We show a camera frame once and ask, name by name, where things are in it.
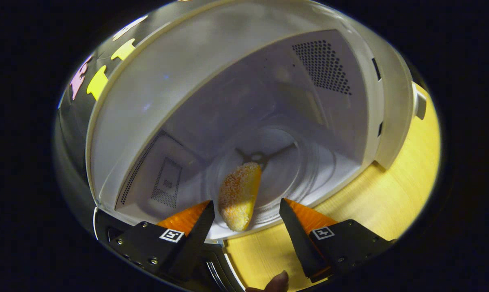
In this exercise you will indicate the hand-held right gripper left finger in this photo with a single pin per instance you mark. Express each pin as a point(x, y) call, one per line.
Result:
point(196, 239)

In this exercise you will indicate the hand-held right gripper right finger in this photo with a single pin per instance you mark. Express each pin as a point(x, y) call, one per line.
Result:
point(295, 239)

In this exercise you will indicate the yellow breaded pastry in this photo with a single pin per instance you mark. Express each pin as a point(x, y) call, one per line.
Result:
point(238, 194)

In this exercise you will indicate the white microwave oven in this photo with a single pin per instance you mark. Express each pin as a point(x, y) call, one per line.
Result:
point(187, 81)

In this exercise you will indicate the glass turntable plate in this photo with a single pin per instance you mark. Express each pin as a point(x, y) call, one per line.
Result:
point(297, 174)

